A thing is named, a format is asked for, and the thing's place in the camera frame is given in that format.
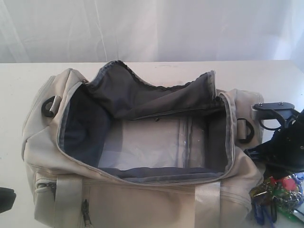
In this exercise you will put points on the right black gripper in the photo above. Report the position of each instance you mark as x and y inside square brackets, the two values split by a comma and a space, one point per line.
[286, 147]

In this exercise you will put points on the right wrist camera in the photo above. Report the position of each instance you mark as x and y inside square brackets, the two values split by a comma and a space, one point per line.
[283, 112]

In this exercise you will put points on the beige fabric duffel bag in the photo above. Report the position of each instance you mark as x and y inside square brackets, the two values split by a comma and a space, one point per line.
[117, 152]

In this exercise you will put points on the white backdrop curtain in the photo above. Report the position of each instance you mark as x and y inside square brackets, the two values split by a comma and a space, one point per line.
[150, 30]

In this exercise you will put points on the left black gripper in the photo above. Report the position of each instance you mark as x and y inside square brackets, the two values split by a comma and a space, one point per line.
[7, 199]

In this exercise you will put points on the colourful key tag bunch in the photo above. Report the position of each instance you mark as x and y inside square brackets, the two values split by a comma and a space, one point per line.
[275, 197]

